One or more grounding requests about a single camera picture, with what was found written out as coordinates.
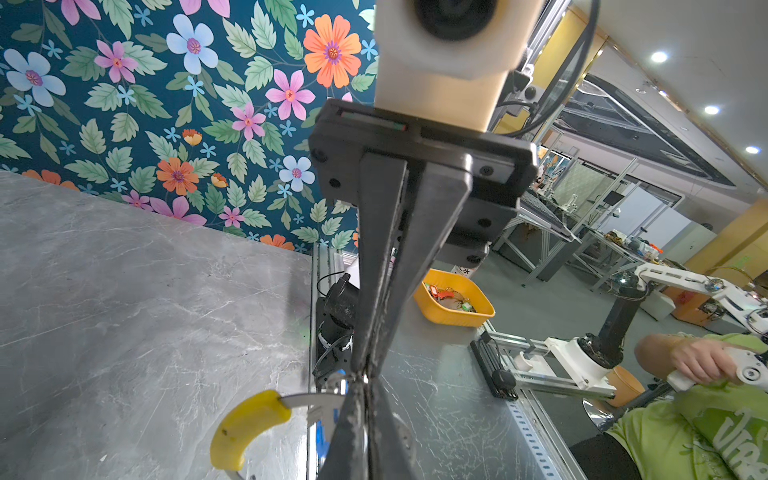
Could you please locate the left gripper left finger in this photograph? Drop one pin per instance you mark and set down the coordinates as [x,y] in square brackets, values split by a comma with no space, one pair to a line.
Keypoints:
[347,458]

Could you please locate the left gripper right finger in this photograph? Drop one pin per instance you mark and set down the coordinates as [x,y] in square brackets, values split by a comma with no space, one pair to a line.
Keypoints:
[388,456]

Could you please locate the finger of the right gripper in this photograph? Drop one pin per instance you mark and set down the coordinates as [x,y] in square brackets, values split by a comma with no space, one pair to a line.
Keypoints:
[433,207]
[381,181]

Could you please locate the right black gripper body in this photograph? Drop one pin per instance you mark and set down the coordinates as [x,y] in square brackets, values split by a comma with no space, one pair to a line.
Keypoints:
[350,140]

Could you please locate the yellow capped key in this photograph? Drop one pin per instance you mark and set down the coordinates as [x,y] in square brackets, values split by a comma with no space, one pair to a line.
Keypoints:
[242,425]

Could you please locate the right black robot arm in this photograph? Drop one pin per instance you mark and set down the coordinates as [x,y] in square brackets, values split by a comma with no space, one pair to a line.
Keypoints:
[337,327]

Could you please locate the operator hand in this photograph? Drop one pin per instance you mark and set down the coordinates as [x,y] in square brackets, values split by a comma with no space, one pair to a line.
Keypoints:
[703,361]

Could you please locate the yellow plastic tray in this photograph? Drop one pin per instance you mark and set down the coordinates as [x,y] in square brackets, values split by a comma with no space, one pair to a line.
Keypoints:
[450,299]

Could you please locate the green operator shirt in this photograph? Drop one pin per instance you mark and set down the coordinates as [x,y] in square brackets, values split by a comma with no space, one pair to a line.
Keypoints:
[712,431]

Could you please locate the grey metal desk frame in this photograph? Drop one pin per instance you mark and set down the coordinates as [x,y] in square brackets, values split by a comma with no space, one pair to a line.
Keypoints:
[540,240]

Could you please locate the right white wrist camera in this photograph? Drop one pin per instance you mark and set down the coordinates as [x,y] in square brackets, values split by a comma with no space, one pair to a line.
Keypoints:
[447,61]

